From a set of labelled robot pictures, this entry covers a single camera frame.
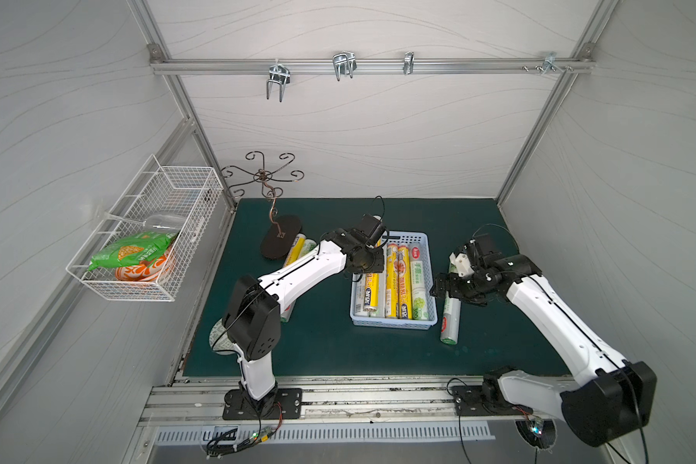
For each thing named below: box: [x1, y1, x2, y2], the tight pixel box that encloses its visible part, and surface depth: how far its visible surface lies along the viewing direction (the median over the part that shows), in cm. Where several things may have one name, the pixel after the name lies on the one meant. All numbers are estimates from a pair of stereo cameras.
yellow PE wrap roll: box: [363, 272, 380, 313], surface depth 80 cm
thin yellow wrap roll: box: [397, 243, 413, 320], surface depth 95 cm
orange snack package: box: [115, 257, 169, 282], surface depth 61 cm
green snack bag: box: [87, 232, 178, 271], surface depth 55 cm
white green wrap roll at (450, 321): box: [439, 261, 462, 346], surface depth 86 cm
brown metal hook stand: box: [222, 151, 305, 239], surface depth 88 cm
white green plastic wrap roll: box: [409, 246, 430, 320], surface depth 93 cm
